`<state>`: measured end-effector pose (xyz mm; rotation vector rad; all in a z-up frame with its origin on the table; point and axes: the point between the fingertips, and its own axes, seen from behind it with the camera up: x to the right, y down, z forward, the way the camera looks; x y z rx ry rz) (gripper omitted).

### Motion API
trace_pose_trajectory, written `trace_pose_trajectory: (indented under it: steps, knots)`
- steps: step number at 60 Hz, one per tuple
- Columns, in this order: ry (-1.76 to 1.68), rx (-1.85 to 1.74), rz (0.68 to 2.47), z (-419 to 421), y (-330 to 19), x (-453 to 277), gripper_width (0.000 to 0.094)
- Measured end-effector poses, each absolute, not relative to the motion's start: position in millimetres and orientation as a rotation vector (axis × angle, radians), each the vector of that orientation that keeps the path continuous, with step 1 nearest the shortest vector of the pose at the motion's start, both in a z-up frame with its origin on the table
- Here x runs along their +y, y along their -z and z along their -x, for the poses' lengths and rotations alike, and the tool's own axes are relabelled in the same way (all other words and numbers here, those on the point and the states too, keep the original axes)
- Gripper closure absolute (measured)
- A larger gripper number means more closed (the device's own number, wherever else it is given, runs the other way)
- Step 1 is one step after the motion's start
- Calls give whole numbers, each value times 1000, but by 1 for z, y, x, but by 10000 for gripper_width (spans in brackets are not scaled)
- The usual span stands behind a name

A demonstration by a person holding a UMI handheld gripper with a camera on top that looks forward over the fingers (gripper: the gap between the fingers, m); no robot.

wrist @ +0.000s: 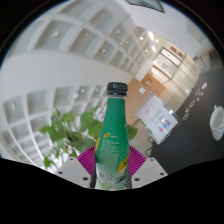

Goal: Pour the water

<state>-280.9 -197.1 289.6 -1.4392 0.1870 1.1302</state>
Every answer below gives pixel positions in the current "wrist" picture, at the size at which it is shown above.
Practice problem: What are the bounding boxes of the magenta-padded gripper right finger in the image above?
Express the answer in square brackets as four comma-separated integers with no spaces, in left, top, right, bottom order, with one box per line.
[126,145,169,189]

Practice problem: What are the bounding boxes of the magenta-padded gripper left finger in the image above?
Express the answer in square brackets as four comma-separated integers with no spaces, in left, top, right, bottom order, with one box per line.
[54,146,99,189]

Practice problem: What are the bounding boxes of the green plastic drink bottle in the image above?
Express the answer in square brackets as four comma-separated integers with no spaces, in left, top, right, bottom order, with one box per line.
[89,81,133,191]

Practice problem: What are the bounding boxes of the green potted plant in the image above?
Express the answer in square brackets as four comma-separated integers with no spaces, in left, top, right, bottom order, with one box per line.
[38,105,139,169]

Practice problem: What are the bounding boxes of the clear acrylic sign stand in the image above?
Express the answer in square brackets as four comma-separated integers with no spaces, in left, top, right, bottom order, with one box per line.
[133,93,183,146]

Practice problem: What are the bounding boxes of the white dotted mug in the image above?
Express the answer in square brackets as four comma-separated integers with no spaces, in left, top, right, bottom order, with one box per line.
[209,104,224,142]

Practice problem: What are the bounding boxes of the recessed ceiling lights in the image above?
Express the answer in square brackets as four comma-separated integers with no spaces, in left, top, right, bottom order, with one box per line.
[9,28,159,111]

